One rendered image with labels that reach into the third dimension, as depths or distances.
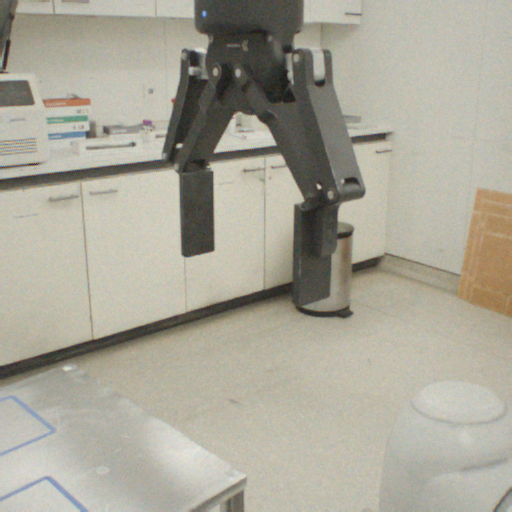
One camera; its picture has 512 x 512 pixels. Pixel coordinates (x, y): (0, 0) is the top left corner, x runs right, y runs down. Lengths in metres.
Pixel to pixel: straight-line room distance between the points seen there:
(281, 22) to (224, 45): 0.05
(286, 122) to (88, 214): 2.48
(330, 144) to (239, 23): 0.10
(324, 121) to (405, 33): 3.65
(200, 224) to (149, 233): 2.52
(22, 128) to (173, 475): 2.02
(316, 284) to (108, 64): 3.19
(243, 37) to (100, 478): 0.63
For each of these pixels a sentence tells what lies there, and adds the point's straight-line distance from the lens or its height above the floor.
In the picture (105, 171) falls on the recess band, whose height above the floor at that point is 0.84.
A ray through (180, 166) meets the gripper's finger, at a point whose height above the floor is 1.26.
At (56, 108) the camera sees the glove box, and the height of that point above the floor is 1.09.
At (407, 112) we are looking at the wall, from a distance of 4.03.
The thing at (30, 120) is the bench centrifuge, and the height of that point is 1.08.
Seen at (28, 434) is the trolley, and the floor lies 0.82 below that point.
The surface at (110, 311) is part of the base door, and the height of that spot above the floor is 0.20.
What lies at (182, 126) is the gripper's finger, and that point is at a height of 1.29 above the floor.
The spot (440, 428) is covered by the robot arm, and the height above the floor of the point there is 0.96.
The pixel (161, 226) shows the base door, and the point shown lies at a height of 0.55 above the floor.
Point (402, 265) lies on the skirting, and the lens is 4.20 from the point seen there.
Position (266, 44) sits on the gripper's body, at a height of 1.36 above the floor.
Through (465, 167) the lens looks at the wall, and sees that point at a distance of 3.82.
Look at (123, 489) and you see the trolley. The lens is 0.89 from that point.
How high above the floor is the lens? 1.35
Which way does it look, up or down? 17 degrees down
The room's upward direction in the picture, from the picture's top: straight up
